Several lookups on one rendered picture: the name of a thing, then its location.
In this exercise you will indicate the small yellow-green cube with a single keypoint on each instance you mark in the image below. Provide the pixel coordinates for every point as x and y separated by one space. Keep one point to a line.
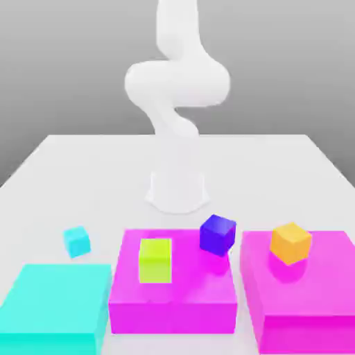
155 260

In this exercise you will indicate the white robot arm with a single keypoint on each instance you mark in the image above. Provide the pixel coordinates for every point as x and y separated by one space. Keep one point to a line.
177 83

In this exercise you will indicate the small orange cube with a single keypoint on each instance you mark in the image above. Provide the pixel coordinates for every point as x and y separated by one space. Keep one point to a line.
290 244

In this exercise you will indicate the large magenta box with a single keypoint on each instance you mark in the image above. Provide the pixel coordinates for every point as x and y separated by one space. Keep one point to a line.
188 299
305 305

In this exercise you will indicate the small cyan cube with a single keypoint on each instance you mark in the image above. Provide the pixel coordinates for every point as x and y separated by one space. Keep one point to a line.
77 241

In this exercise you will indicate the small blue cube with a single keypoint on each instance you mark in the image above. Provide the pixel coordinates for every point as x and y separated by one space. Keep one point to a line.
217 235

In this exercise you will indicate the large cyan box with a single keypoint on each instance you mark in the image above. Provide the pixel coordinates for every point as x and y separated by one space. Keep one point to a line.
52 305

